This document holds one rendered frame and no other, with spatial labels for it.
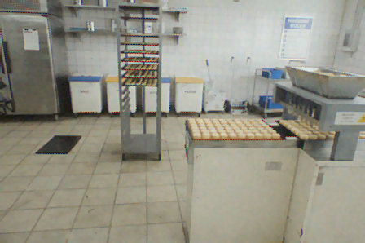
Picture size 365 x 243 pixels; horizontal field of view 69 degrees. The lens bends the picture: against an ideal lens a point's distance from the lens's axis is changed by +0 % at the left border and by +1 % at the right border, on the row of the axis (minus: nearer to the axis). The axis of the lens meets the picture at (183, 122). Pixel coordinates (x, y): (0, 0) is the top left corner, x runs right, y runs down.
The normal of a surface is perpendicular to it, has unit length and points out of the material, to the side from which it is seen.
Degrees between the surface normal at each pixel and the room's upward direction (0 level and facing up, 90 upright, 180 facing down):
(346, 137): 90
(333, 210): 90
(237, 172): 90
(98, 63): 90
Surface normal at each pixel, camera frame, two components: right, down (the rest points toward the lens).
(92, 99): 0.21, 0.34
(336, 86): 0.06, 0.61
